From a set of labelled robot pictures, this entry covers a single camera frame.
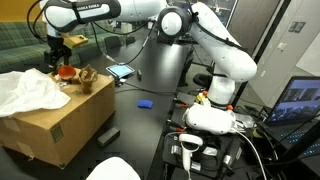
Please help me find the blue sponge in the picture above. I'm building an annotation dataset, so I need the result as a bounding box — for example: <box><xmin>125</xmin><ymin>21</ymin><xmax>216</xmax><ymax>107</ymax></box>
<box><xmin>137</xmin><ymin>99</ymin><xmax>154</xmax><ymax>110</ymax></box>

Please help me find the white plastic bag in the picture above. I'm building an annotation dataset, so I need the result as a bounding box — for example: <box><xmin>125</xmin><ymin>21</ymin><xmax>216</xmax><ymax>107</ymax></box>
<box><xmin>0</xmin><ymin>67</ymin><xmax>72</xmax><ymax>118</ymax></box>

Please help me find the green plaid couch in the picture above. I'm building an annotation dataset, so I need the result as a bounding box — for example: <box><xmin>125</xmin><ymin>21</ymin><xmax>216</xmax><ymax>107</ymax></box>
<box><xmin>0</xmin><ymin>20</ymin><xmax>113</xmax><ymax>74</ymax></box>

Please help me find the white VR controller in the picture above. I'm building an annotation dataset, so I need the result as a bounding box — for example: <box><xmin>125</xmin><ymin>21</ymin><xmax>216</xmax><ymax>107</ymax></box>
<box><xmin>178</xmin><ymin>133</ymin><xmax>204</xmax><ymax>173</ymax></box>

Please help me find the yellow wrist camera mount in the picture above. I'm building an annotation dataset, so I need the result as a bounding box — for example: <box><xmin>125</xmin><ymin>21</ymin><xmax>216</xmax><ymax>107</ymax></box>
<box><xmin>63</xmin><ymin>34</ymin><xmax>90</xmax><ymax>50</ymax></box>

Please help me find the black table cable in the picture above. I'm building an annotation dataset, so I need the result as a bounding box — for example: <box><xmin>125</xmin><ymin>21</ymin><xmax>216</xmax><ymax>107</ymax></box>
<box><xmin>114</xmin><ymin>80</ymin><xmax>177</xmax><ymax>97</ymax></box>

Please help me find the white VR headset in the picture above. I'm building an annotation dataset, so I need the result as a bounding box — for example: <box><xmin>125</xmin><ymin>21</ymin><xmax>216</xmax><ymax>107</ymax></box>
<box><xmin>182</xmin><ymin>103</ymin><xmax>238</xmax><ymax>136</ymax></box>

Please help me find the white cable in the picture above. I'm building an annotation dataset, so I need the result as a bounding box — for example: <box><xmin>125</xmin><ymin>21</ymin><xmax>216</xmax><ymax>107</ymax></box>
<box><xmin>233</xmin><ymin>129</ymin><xmax>270</xmax><ymax>180</ymax></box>

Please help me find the yellow emergency stop button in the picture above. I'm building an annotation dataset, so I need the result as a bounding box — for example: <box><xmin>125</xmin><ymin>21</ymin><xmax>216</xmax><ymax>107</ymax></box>
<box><xmin>195</xmin><ymin>91</ymin><xmax>210</xmax><ymax>106</ymax></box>

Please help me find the white cloth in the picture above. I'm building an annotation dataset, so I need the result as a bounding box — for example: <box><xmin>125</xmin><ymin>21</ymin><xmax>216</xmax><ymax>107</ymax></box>
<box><xmin>85</xmin><ymin>156</ymin><xmax>142</xmax><ymax>180</ymax></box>

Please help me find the black perforated mounting board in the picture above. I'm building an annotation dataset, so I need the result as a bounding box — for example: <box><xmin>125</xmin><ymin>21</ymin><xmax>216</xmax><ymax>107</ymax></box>
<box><xmin>162</xmin><ymin>131</ymin><xmax>249</xmax><ymax>179</ymax></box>

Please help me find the white wall light switch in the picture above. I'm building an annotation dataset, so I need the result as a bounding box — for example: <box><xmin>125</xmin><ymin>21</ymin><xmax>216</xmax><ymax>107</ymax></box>
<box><xmin>276</xmin><ymin>41</ymin><xmax>288</xmax><ymax>52</ymax></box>

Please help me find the orange handled black clamp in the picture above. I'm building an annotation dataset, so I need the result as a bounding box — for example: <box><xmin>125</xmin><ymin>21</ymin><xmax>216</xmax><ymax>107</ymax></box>
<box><xmin>167</xmin><ymin>119</ymin><xmax>188</xmax><ymax>133</ymax></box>
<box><xmin>173</xmin><ymin>98</ymin><xmax>190</xmax><ymax>110</ymax></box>

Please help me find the cardboard box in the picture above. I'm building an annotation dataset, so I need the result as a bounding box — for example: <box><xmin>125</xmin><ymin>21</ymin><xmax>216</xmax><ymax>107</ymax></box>
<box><xmin>0</xmin><ymin>68</ymin><xmax>117</xmax><ymax>170</ymax></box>

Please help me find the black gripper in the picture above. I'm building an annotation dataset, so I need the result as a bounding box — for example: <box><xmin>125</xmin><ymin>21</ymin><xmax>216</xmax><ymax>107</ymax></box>
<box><xmin>44</xmin><ymin>35</ymin><xmax>72</xmax><ymax>76</ymax></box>

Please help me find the tablet with white screen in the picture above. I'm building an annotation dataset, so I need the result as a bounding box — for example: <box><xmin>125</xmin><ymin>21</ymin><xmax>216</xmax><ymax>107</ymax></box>
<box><xmin>105</xmin><ymin>62</ymin><xmax>136</xmax><ymax>80</ymax></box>

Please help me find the red plush tomato toy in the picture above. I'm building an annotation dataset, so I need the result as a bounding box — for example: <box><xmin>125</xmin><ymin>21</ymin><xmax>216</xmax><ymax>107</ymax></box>
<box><xmin>57</xmin><ymin>65</ymin><xmax>77</xmax><ymax>81</ymax></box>

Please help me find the open black laptop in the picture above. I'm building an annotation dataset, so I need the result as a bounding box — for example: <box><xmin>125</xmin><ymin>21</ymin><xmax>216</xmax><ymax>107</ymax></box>
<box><xmin>265</xmin><ymin>75</ymin><xmax>320</xmax><ymax>162</ymax></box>

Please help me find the brown plush animal toy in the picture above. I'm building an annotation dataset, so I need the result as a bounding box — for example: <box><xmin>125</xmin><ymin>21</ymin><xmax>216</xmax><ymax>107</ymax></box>
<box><xmin>78</xmin><ymin>64</ymin><xmax>100</xmax><ymax>95</ymax></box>

